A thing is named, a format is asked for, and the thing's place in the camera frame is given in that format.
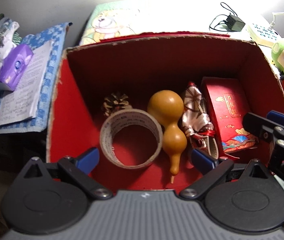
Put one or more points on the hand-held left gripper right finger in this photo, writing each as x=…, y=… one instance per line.
x=202, y=160

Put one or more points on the white patterned cloth bundle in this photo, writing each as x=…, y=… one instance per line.
x=194, y=115

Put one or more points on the packing tape roll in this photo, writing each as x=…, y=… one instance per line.
x=132, y=120

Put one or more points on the blue checkered cloth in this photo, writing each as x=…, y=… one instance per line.
x=49, y=62

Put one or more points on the brown gourd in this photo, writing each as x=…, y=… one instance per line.
x=165, y=107

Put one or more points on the brown pinecone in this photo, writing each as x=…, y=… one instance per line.
x=115, y=103

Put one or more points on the black power adapter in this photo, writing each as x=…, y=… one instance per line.
x=214, y=21

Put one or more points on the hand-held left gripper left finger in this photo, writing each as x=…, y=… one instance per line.
x=89, y=158

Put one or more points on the handwritten paper sheets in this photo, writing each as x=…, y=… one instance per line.
x=24, y=100

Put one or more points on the black charger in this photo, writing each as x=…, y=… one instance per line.
x=235, y=23

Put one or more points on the purple tissue pack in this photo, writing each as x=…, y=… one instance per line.
x=14, y=67

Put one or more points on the printed bed sheet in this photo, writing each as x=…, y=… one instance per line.
x=112, y=17

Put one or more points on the white power strip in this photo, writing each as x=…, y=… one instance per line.
x=263, y=33

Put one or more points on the small red gift box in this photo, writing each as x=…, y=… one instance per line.
x=222, y=112

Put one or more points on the large red cardboard box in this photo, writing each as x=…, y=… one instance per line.
x=137, y=65

